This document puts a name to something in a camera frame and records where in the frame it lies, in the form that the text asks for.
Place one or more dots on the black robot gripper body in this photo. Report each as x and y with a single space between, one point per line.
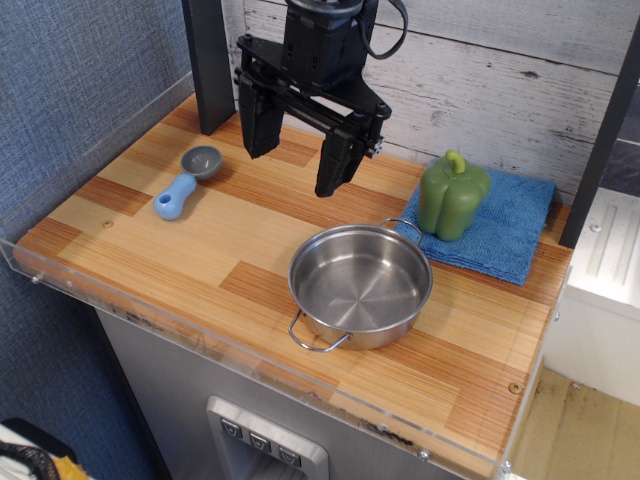
321 57

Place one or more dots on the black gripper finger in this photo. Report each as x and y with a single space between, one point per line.
261 114
341 155

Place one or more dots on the green toy bell pepper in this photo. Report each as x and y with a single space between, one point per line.
451 191

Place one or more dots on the stainless steel pot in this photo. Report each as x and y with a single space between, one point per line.
358 286

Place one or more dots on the blue grey toy scoop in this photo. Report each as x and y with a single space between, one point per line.
197 164

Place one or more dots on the blue folded cloth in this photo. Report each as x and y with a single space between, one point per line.
503 238

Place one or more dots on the clear acrylic table guard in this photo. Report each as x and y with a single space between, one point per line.
215 282

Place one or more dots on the grey toy fridge cabinet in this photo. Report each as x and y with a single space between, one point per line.
172 386

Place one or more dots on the silver dispenser button panel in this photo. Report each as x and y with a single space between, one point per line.
260 440

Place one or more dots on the white toy sink unit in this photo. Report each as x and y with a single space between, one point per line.
594 336

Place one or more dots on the black yellow bag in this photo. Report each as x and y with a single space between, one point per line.
28 452

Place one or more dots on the dark grey left post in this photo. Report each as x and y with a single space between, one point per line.
209 57

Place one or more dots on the dark grey post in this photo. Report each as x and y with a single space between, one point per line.
611 124
209 57

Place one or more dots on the dark grey right post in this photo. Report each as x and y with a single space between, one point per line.
611 124

